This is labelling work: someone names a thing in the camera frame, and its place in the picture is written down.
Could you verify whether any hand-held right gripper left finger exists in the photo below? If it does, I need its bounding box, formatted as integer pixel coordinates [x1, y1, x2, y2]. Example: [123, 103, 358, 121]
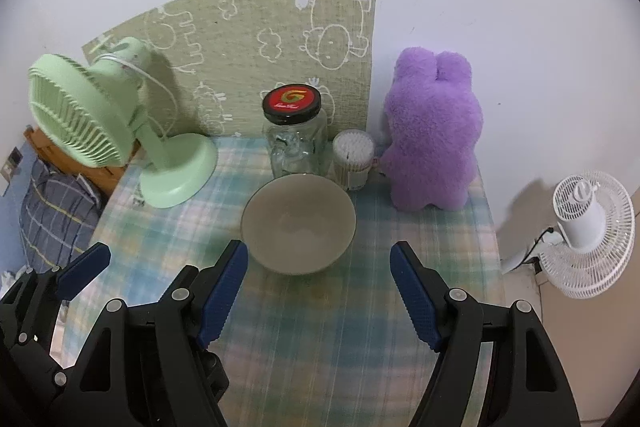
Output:
[67, 239, 249, 427]

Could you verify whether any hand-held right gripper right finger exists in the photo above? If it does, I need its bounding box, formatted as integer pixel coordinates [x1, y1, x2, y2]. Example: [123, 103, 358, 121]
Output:
[390, 241, 583, 427]

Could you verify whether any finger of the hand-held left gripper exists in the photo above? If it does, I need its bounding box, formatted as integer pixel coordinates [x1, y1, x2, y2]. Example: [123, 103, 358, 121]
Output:
[50, 243, 112, 308]

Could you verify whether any ceramic floral bowl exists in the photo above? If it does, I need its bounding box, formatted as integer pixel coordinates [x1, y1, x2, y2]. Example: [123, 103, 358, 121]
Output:
[240, 173, 357, 277]

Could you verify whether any blue plaid cloth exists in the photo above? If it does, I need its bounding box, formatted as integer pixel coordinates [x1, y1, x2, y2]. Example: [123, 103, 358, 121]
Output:
[19, 157, 106, 273]

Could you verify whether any plaid tablecloth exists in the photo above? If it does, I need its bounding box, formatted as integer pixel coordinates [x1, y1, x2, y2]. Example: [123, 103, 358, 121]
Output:
[47, 134, 503, 427]

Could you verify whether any green desk fan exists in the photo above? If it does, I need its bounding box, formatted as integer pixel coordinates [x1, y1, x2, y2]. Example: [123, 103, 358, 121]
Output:
[27, 37, 218, 209]

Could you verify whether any wooden chair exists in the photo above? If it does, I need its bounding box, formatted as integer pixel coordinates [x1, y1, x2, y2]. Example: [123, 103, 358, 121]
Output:
[22, 126, 141, 198]

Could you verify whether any cotton swab container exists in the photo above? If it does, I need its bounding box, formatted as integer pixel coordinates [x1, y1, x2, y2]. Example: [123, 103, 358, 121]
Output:
[332, 129, 376, 192]

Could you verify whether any glass jar with dark lid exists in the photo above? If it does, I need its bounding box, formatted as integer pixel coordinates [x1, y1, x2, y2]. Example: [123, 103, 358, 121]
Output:
[262, 83, 328, 180]

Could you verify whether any purple plush toy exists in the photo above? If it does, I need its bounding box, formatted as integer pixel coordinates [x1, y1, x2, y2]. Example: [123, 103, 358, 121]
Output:
[377, 47, 485, 212]

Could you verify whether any white fan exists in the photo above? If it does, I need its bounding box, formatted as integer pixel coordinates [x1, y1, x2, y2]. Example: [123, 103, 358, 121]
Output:
[537, 171, 636, 300]

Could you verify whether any wall socket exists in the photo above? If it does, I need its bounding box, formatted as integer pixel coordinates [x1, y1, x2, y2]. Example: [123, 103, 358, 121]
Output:
[1, 147, 23, 182]

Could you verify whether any black fan cable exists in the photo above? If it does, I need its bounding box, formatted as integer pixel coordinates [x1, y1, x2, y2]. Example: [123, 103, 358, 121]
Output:
[520, 227, 558, 265]

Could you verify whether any green printed wall mat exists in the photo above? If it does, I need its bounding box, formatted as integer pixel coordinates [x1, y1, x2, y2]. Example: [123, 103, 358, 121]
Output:
[81, 0, 379, 140]

